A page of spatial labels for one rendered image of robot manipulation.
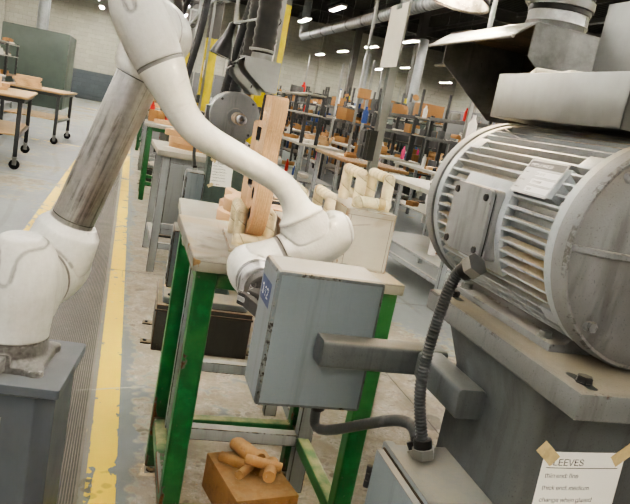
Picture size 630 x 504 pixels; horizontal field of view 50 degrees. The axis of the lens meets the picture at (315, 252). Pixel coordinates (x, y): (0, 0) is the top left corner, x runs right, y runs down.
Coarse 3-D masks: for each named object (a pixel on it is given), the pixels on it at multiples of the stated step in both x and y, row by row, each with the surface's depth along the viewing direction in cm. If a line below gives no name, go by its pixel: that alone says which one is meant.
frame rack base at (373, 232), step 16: (336, 208) 201; (352, 208) 190; (368, 208) 197; (352, 224) 190; (368, 224) 191; (384, 224) 192; (368, 240) 192; (384, 240) 193; (352, 256) 193; (368, 256) 194; (384, 256) 195
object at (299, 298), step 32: (288, 288) 93; (320, 288) 94; (352, 288) 95; (384, 288) 97; (256, 320) 101; (288, 320) 94; (320, 320) 95; (352, 320) 96; (256, 352) 98; (288, 352) 95; (256, 384) 96; (288, 384) 96; (320, 384) 98; (352, 384) 99; (384, 416) 93
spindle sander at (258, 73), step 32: (256, 0) 375; (224, 32) 385; (256, 32) 329; (256, 64) 315; (224, 96) 344; (224, 128) 346; (192, 192) 356; (224, 192) 357; (160, 288) 376; (160, 320) 350; (224, 320) 358; (224, 352) 362
